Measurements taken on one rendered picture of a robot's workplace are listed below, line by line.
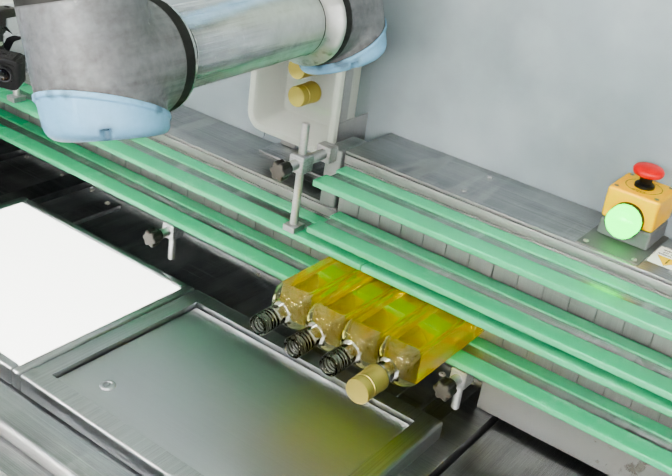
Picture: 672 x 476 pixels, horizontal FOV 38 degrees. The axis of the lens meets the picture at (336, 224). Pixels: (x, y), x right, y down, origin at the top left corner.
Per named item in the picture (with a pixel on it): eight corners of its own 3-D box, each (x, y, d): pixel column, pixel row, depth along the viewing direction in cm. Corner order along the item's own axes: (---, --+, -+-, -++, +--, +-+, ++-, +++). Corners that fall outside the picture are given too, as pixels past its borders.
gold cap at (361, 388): (360, 374, 122) (340, 389, 119) (374, 358, 120) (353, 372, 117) (380, 395, 121) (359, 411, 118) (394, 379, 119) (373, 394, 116)
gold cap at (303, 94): (305, 78, 158) (288, 83, 155) (322, 84, 157) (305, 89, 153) (303, 99, 160) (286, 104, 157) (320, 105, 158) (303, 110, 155)
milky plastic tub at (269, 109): (279, 114, 166) (245, 125, 159) (293, -18, 156) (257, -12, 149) (362, 147, 157) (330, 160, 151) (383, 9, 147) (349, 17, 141)
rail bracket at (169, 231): (195, 239, 170) (138, 264, 159) (198, 204, 167) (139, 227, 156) (212, 248, 168) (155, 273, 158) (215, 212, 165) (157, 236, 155)
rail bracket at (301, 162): (314, 212, 150) (261, 237, 141) (327, 109, 143) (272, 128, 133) (329, 219, 149) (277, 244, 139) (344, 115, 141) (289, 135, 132)
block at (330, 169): (342, 189, 155) (315, 201, 149) (350, 133, 150) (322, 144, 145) (360, 197, 153) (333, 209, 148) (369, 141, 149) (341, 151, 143)
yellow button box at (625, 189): (616, 216, 135) (595, 232, 130) (630, 167, 132) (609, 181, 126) (665, 235, 132) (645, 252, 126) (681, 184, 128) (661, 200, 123)
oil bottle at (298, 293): (354, 270, 149) (263, 322, 133) (358, 238, 147) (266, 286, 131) (384, 284, 147) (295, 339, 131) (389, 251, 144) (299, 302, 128)
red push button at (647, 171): (623, 188, 127) (629, 164, 126) (634, 180, 130) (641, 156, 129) (652, 199, 125) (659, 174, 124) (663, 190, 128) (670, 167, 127)
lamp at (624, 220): (606, 227, 128) (597, 234, 126) (615, 196, 126) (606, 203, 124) (639, 240, 126) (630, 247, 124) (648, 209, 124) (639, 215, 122)
